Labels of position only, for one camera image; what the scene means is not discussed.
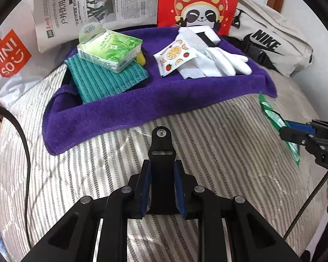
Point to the white Miniso plastic bag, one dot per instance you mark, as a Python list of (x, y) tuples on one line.
[(22, 65)]

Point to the green tissue pack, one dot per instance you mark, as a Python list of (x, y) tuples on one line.
[(106, 48)]

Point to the folded newspaper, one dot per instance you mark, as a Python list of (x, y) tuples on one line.
[(59, 21)]

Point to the white glove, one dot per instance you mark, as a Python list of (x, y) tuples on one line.
[(216, 62)]

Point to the teal striped cloth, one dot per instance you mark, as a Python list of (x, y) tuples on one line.
[(95, 82)]

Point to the fruit print wipe packet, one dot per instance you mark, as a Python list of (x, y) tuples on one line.
[(173, 56)]

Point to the green sachet packet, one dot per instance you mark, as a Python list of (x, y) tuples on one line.
[(278, 123)]

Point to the white Nike waist bag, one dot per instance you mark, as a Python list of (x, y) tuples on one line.
[(269, 38)]

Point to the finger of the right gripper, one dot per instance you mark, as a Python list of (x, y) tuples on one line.
[(303, 137), (303, 126)]

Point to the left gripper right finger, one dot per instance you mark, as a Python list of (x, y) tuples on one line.
[(228, 229)]

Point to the purple towel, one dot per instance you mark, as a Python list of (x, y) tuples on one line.
[(68, 122)]

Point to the red panda paper bag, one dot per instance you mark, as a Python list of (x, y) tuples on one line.
[(217, 14)]

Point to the white sponge block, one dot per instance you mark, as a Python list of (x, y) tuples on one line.
[(205, 33)]

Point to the yellow mesh pouch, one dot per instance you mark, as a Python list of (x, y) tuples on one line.
[(140, 59)]

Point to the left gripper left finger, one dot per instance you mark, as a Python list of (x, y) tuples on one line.
[(96, 228)]

